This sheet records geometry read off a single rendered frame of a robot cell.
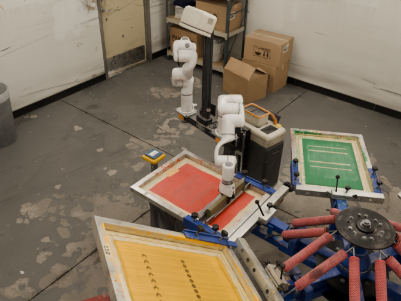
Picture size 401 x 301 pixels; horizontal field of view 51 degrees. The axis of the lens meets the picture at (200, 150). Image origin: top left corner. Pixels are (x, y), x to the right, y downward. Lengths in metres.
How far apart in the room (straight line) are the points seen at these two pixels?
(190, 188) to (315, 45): 3.91
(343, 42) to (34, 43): 4.05
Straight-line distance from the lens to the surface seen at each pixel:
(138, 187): 2.92
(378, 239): 2.32
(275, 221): 2.64
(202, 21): 2.85
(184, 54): 3.10
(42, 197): 4.56
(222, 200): 2.72
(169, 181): 3.01
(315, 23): 6.31
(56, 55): 6.11
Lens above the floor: 2.85
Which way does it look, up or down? 35 degrees down
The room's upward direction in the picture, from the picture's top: 1 degrees clockwise
